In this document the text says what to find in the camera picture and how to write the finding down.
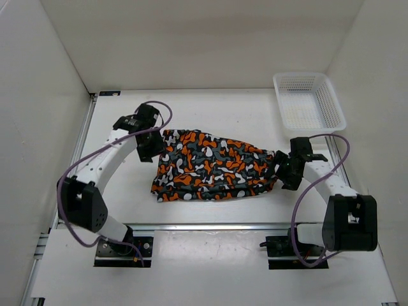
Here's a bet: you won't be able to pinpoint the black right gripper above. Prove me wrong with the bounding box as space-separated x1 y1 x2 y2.
264 150 302 191

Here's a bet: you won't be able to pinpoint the orange black camouflage shorts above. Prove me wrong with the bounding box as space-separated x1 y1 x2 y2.
150 129 277 202

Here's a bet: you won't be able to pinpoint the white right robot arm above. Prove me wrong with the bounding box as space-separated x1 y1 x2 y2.
273 151 378 255

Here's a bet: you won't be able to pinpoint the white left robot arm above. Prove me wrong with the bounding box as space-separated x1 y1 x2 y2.
57 118 171 255

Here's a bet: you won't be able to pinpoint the white plastic mesh basket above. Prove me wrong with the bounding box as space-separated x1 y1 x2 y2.
273 72 347 137

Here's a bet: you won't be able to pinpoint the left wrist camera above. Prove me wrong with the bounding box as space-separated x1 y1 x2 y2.
134 103 160 126

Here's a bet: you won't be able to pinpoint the aluminium front frame rail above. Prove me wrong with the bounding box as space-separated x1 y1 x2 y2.
129 222 290 231

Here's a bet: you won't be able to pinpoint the aluminium frame rail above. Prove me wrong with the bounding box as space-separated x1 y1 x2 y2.
18 92 96 306
129 222 290 231

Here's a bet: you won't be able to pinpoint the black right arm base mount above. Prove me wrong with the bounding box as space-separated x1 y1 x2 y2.
259 236 324 270

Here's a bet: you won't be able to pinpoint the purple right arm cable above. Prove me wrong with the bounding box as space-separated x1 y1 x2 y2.
289 133 353 268

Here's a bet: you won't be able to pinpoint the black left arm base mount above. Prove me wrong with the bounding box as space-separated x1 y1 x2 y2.
94 236 154 268

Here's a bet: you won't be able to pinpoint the aluminium left frame rail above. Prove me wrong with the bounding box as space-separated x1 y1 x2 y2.
18 92 96 306

